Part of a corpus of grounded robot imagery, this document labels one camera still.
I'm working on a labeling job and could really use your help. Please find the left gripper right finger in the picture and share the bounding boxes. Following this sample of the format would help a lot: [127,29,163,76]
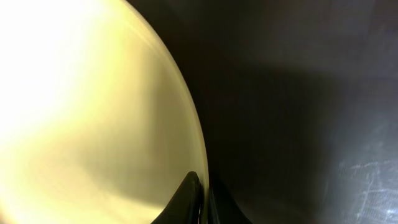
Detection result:
[208,180,252,224]

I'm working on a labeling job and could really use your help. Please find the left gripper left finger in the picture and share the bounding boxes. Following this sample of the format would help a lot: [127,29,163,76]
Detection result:
[152,171,204,224]

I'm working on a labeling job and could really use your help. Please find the yellow round plate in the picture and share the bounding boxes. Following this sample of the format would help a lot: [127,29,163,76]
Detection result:
[1,0,209,223]

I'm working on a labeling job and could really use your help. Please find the dark brown serving tray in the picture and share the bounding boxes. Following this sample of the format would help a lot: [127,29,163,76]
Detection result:
[132,0,397,223]

